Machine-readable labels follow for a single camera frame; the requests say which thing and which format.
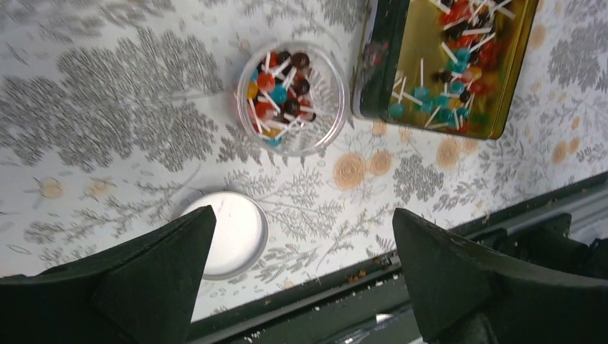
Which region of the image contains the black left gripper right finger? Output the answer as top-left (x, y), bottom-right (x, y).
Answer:
top-left (392, 209), bottom-right (607, 343)

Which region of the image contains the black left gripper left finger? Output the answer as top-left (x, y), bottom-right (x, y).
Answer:
top-left (1, 206), bottom-right (216, 343)

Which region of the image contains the white jar lid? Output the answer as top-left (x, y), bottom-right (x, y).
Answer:
top-left (182, 191), bottom-right (270, 282)

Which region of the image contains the floral tablecloth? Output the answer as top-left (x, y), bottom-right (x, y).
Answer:
top-left (1, 1), bottom-right (607, 319)

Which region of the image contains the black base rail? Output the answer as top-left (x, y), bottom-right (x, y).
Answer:
top-left (188, 173), bottom-right (607, 343)

